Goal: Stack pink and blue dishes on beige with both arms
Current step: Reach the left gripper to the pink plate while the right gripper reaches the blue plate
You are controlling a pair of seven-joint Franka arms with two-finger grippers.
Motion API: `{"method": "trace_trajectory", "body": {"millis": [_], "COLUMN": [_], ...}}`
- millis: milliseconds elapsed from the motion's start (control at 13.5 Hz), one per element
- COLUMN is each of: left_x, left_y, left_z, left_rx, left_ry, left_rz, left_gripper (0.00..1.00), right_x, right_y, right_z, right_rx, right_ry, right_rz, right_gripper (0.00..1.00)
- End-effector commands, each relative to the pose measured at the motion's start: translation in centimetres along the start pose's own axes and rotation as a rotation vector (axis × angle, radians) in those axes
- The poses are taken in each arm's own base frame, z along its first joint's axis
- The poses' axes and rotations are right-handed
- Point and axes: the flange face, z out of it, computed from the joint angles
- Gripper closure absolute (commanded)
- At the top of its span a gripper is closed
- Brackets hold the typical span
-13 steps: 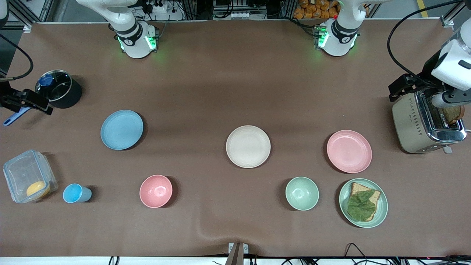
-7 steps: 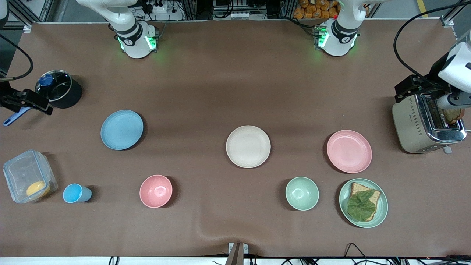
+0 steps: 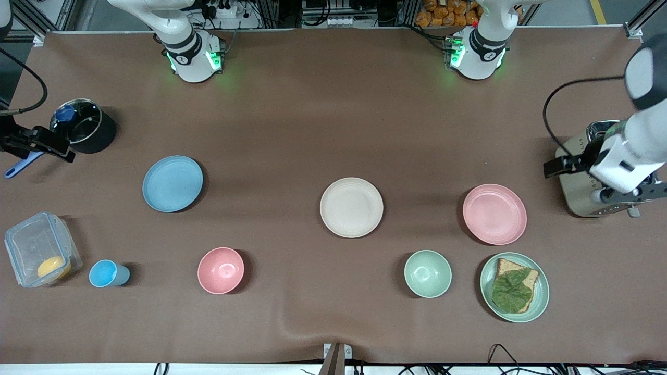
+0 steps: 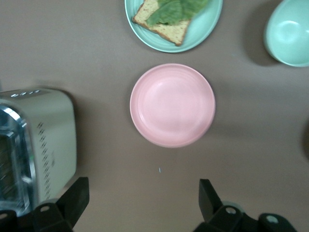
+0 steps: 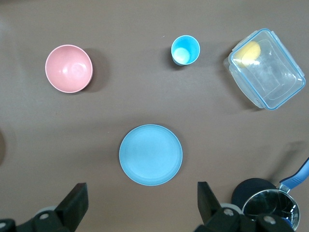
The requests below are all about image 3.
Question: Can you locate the black looped cable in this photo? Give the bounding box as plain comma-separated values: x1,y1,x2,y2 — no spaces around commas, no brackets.
487,343,522,367

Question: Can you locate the green lettuce leaf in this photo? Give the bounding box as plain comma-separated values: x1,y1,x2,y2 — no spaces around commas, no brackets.
491,268,533,314

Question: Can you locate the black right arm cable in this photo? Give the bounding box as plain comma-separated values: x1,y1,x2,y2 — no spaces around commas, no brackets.
0,48,48,115

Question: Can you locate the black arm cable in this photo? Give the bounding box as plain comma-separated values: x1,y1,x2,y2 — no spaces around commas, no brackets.
0,48,48,115
542,76,626,153

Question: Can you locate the beige plate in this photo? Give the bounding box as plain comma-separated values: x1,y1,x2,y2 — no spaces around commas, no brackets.
319,177,385,239

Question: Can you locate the clear plastic container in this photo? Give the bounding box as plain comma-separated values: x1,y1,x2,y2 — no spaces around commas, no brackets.
4,211,83,288

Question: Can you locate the black pot with blue handle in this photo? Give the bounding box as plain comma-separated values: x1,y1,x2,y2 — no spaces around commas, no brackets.
4,98,117,179

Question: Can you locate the white power strip with plugs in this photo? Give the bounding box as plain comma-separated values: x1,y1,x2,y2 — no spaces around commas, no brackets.
201,0,262,30

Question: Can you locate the green bowl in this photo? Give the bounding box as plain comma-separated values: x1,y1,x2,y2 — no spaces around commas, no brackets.
404,250,452,299

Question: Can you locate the brown table cover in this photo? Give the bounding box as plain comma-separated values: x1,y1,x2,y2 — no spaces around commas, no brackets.
0,26,667,365

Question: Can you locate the blue plate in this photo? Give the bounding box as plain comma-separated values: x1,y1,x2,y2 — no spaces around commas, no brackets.
142,155,204,213

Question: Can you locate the pink plate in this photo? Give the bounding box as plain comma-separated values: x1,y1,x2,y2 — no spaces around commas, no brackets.
462,183,528,246

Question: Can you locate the yellow round food piece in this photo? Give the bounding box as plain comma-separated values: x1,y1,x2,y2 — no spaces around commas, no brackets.
37,256,72,281

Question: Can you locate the green plate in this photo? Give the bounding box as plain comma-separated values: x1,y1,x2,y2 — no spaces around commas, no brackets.
480,252,550,323

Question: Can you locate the pink bowl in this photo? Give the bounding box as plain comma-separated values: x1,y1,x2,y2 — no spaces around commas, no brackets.
197,247,245,295

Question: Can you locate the glass lid with blue knob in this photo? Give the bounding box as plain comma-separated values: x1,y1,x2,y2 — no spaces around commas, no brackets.
50,99,103,145

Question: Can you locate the beige and chrome toaster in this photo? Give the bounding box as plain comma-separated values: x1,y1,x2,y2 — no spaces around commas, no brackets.
554,120,667,218

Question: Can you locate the brown bread slice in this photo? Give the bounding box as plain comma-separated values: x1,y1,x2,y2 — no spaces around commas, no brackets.
494,258,540,314

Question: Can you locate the aluminium frame profile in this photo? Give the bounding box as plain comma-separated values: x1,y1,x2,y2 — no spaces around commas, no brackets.
624,0,667,38
9,0,71,33

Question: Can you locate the grey metal table clamp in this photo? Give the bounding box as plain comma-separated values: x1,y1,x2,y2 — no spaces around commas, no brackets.
319,342,353,375

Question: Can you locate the blue cup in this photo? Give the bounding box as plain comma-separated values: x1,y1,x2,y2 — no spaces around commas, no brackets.
89,259,131,288

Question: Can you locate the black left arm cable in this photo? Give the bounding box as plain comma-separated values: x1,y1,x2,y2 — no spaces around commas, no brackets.
542,76,626,153

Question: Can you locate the orange snack bag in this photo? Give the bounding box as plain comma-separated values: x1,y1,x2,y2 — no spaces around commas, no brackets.
415,0,480,28

